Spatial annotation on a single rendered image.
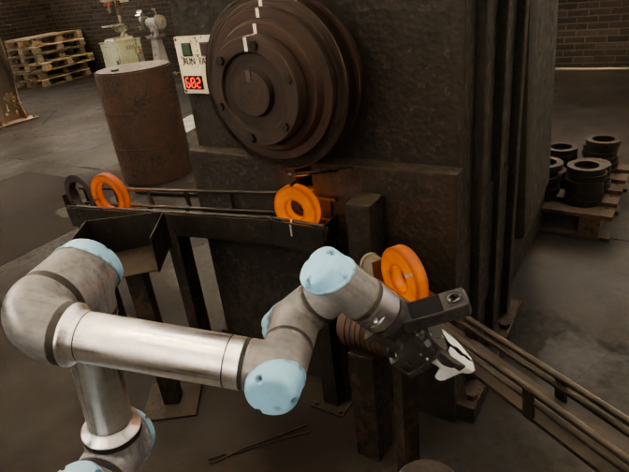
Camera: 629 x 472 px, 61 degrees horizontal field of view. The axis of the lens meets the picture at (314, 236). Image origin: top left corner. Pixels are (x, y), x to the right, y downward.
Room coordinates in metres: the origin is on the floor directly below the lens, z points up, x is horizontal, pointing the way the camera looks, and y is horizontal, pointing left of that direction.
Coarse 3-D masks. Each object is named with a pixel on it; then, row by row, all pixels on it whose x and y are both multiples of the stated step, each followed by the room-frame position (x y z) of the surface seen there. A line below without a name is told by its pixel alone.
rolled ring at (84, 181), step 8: (72, 176) 2.11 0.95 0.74; (80, 176) 2.10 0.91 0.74; (72, 184) 2.15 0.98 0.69; (80, 184) 2.09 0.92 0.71; (88, 184) 2.08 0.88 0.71; (72, 192) 2.15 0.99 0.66; (88, 192) 2.07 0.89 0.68; (72, 200) 2.14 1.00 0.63; (80, 200) 2.16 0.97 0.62; (80, 208) 2.12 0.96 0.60
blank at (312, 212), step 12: (288, 192) 1.51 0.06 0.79; (300, 192) 1.48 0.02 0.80; (312, 192) 1.49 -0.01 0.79; (276, 204) 1.54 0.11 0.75; (288, 204) 1.53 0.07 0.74; (300, 204) 1.48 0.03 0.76; (312, 204) 1.46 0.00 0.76; (288, 216) 1.51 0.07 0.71; (300, 216) 1.52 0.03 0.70; (312, 216) 1.46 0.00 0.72
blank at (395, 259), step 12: (384, 252) 1.14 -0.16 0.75; (396, 252) 1.09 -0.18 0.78; (408, 252) 1.07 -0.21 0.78; (384, 264) 1.14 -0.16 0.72; (396, 264) 1.09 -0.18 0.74; (408, 264) 1.04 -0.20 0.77; (420, 264) 1.05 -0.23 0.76; (384, 276) 1.14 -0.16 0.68; (396, 276) 1.12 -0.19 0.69; (408, 276) 1.04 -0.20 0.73; (420, 276) 1.03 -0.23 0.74; (396, 288) 1.09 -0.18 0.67; (408, 288) 1.05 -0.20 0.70; (420, 288) 1.02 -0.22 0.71
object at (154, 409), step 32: (96, 224) 1.66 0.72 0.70; (128, 224) 1.66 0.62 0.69; (160, 224) 1.59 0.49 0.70; (128, 256) 1.61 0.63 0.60; (160, 256) 1.51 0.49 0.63; (128, 288) 1.53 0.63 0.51; (160, 320) 1.57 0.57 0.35; (160, 384) 1.53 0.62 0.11; (192, 384) 1.63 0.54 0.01; (160, 416) 1.48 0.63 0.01; (192, 416) 1.46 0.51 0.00
